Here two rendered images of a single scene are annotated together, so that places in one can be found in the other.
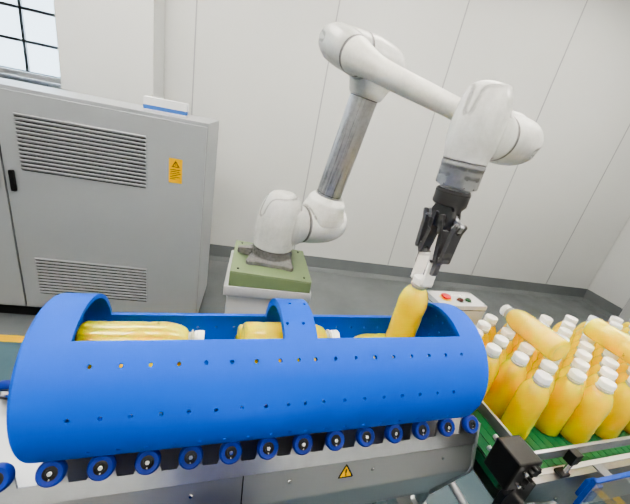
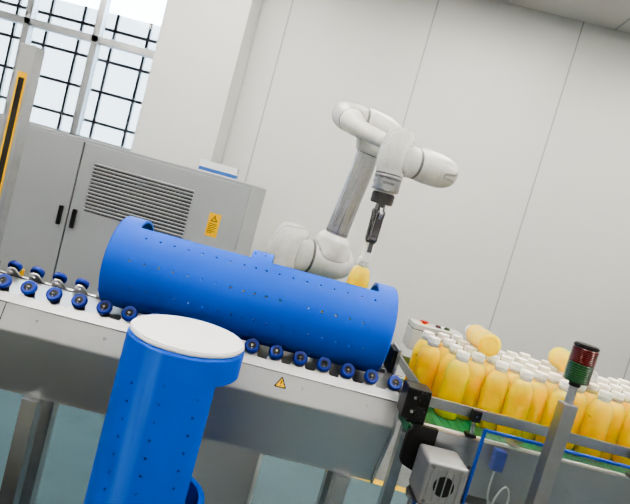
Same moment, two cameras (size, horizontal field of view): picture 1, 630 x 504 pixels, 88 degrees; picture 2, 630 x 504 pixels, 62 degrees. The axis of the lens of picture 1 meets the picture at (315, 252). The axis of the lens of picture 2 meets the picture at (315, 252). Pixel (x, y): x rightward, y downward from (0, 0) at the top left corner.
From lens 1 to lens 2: 1.15 m
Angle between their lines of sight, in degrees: 24
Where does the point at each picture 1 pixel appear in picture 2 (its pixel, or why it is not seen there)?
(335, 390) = (275, 291)
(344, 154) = (348, 196)
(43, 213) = (86, 252)
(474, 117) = (386, 145)
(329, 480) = (267, 384)
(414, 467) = (339, 403)
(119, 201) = not seen: hidden behind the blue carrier
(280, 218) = (286, 240)
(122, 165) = (167, 215)
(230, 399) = (210, 275)
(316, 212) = (321, 244)
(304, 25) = not seen: hidden behind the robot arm
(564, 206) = not seen: outside the picture
